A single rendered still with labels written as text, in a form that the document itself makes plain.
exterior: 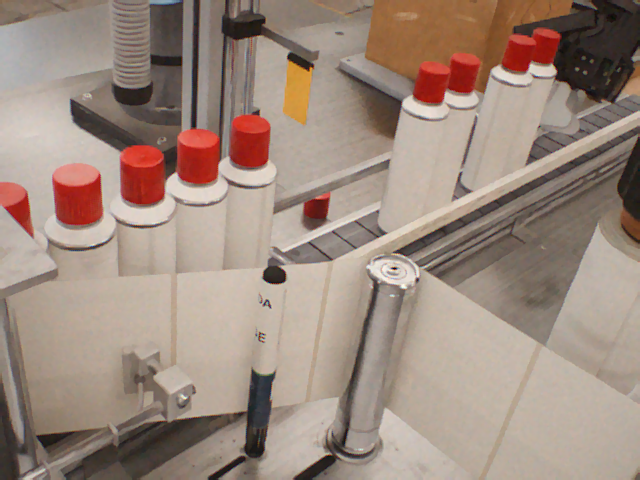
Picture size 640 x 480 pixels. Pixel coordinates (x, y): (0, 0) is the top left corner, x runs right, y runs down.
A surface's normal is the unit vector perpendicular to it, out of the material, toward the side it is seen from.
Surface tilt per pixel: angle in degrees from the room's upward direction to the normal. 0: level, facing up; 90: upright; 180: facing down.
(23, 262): 0
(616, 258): 92
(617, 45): 60
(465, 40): 90
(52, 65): 0
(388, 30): 90
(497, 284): 0
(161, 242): 90
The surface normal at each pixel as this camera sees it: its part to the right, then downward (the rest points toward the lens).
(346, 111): 0.12, -0.80
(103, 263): 0.72, 0.48
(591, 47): -0.57, -0.11
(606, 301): -0.72, 0.36
